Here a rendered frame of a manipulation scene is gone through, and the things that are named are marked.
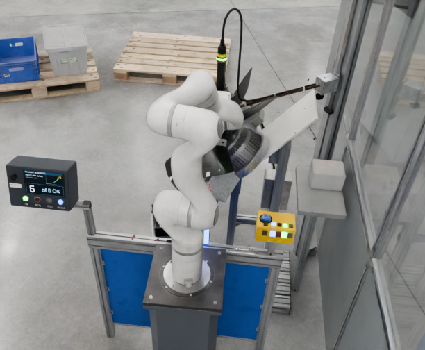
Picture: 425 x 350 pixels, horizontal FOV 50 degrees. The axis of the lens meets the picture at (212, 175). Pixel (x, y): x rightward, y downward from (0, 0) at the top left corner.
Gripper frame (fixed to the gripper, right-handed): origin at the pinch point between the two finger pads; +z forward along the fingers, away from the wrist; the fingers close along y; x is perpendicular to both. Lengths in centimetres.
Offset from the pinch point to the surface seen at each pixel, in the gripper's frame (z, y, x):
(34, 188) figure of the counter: -42, -72, -30
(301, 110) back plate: 16.2, 38.0, -17.2
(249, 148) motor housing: 2.3, 15.5, -32.2
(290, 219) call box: -36, 35, -39
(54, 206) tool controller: -44, -64, -37
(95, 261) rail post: -38, -54, -80
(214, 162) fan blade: -16.7, 0.5, -27.4
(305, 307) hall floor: -4, 61, -147
